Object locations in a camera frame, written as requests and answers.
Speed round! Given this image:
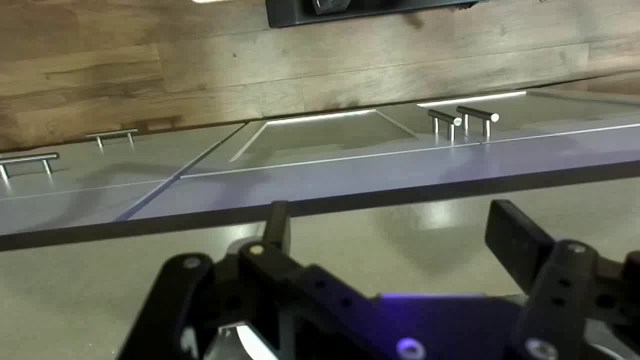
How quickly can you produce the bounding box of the silver bar drawer handle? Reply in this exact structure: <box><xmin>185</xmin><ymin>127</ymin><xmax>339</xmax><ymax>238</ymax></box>
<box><xmin>85</xmin><ymin>125</ymin><xmax>141</xmax><ymax>151</ymax></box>
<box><xmin>0</xmin><ymin>149</ymin><xmax>63</xmax><ymax>185</ymax></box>

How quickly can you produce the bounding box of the black aluminium rail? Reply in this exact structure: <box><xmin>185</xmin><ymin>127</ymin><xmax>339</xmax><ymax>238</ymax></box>
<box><xmin>265</xmin><ymin>0</ymin><xmax>480</xmax><ymax>30</ymax></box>

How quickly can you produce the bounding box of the lavender cabinet door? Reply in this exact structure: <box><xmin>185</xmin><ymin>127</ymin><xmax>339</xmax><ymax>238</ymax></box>
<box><xmin>416</xmin><ymin>85</ymin><xmax>640</xmax><ymax>147</ymax></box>
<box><xmin>179</xmin><ymin>104</ymin><xmax>462</xmax><ymax>179</ymax></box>

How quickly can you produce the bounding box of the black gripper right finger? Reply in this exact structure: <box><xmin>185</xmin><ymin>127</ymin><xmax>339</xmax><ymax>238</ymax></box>
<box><xmin>484</xmin><ymin>198</ymin><xmax>640</xmax><ymax>360</ymax></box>

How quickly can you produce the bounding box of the lavender drawer stack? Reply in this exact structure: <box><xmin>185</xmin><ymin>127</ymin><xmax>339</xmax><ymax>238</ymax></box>
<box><xmin>0</xmin><ymin>121</ymin><xmax>246</xmax><ymax>235</ymax></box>

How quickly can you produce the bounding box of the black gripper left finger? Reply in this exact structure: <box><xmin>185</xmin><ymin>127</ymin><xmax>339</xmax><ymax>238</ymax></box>
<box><xmin>118</xmin><ymin>198</ymin><xmax>377</xmax><ymax>360</ymax></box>

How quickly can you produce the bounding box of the silver bar door handle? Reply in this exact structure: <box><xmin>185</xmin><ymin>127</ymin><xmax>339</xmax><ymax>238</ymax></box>
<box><xmin>427</xmin><ymin>108</ymin><xmax>464</xmax><ymax>146</ymax></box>
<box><xmin>456</xmin><ymin>104</ymin><xmax>502</xmax><ymax>142</ymax></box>

